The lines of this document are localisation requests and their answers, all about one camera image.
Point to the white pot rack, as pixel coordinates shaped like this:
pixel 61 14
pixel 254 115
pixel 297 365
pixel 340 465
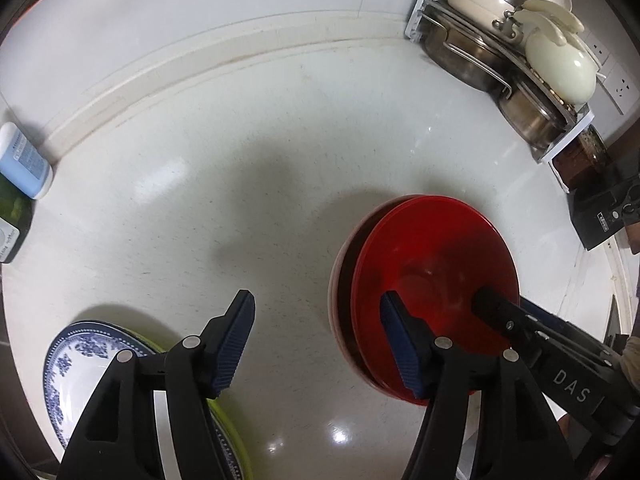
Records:
pixel 417 10

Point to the pink bowl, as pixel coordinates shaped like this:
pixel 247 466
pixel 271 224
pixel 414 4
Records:
pixel 334 285

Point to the white wall power outlets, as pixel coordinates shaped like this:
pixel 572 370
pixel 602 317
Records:
pixel 620 85

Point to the cream ceramic kettle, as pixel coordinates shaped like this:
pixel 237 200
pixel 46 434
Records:
pixel 560 65

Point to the black box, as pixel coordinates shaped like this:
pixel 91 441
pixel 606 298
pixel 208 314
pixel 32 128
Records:
pixel 595 210

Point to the dark glass jar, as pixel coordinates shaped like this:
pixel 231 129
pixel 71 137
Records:
pixel 582 160

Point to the red bowl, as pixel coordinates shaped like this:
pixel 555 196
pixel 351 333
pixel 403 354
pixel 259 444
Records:
pixel 430 250

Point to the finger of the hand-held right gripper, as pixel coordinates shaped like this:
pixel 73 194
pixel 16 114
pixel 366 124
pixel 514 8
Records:
pixel 500 312
pixel 560 325

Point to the white pump bottle blue label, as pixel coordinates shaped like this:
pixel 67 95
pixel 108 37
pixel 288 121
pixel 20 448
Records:
pixel 25 160

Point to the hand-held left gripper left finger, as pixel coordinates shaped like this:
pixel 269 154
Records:
pixel 232 345

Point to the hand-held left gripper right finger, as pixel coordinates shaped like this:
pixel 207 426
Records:
pixel 400 345

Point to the blue floral white plate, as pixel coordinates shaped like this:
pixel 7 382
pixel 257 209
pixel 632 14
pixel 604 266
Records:
pixel 75 375

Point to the large steel pot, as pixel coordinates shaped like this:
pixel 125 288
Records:
pixel 460 57

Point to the green plate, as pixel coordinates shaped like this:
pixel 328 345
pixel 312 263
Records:
pixel 221 412

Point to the small steel pot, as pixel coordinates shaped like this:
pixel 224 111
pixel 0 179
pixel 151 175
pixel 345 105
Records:
pixel 530 115

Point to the green dish soap bottle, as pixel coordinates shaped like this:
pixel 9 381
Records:
pixel 12 220

